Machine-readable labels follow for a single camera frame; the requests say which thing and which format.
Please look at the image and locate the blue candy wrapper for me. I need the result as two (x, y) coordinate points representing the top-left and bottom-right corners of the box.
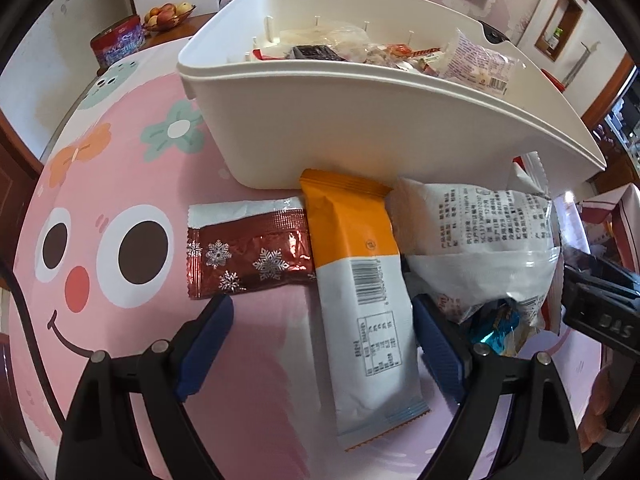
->
(470, 305), (521, 356)

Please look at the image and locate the pink cartoon tablecloth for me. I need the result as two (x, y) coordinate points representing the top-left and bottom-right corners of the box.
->
(7, 35), (621, 480)

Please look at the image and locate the wooden television cabinet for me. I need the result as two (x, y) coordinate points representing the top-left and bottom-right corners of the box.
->
(135, 10), (221, 51)

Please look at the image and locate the white printed snack packet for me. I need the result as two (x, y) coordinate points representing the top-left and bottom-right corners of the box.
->
(390, 176), (563, 323)

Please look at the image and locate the person's right hand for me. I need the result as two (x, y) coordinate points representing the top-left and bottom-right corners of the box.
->
(586, 394), (632, 445)

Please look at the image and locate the wire fruit bowl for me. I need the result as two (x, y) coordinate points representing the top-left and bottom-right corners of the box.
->
(143, 12), (197, 33)

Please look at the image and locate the red round tin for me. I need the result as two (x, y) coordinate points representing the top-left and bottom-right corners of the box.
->
(90, 16), (146, 66)

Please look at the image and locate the red and white wrapper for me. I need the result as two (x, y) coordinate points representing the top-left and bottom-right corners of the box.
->
(410, 45), (447, 75)

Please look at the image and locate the clear crumpled packet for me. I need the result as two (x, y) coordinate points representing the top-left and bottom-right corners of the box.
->
(325, 25), (387, 63)

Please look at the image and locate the thick black cable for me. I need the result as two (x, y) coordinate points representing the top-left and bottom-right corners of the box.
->
(0, 260), (71, 421)

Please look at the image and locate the orange and white snack packet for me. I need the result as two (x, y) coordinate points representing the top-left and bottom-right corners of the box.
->
(299, 169), (431, 451)

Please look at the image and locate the red snowflake snack packet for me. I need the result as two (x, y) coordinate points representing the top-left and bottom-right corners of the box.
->
(186, 197), (318, 301)

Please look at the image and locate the white pink-print packet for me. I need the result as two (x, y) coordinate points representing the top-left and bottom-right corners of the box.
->
(440, 27), (521, 97)

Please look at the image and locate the wooden door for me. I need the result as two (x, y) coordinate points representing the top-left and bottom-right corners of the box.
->
(0, 110), (46, 281)

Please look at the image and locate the wooden kitchen cabinet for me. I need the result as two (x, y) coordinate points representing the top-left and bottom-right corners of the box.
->
(595, 95), (640, 181)

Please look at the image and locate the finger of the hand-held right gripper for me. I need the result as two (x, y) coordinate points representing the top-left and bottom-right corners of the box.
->
(564, 266), (640, 302)
(561, 247), (640, 286)

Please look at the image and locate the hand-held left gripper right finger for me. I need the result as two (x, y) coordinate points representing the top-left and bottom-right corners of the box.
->
(411, 294), (586, 480)

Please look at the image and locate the white plastic storage bin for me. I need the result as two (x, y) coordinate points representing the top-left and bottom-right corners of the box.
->
(176, 0), (608, 190)

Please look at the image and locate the pile of fruit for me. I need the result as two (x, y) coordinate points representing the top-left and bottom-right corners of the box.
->
(145, 2), (195, 26)

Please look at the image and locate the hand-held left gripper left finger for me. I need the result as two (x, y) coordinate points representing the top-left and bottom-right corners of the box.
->
(55, 294), (235, 480)

